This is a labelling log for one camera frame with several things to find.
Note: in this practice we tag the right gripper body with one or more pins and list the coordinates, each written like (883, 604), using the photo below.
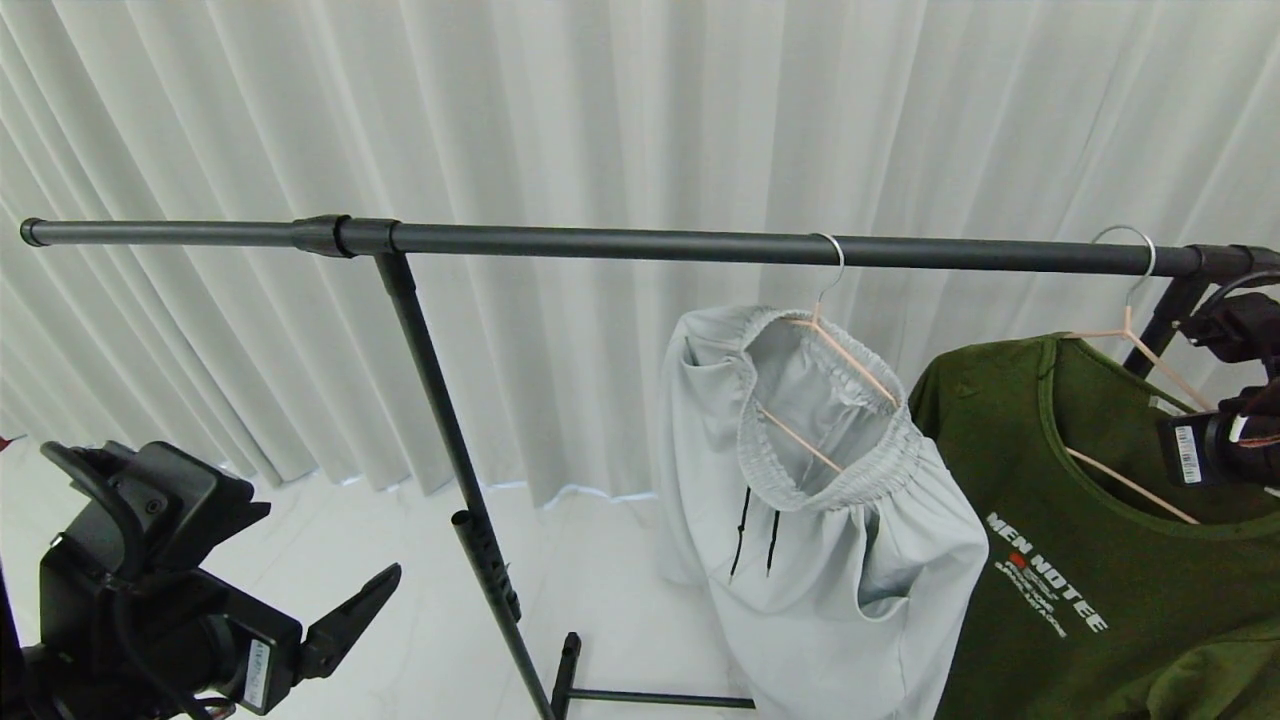
(1200, 450)

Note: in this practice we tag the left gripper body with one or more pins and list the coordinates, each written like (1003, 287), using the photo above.
(250, 650)

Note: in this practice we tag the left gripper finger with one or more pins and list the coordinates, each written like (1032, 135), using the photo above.
(350, 620)

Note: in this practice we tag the pink clothes hanger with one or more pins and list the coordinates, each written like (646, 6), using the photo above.
(1150, 360)
(850, 365)

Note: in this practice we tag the green garment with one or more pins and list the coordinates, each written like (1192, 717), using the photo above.
(1100, 560)

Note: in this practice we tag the pale grey shorts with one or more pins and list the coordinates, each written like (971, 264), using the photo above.
(830, 580)

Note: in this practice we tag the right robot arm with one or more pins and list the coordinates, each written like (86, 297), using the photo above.
(1265, 440)

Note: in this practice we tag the black clothes rack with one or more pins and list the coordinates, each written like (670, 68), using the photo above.
(600, 242)

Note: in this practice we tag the white curtain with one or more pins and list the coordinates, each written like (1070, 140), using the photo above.
(600, 120)

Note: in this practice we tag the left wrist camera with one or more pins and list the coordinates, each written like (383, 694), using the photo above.
(170, 510)

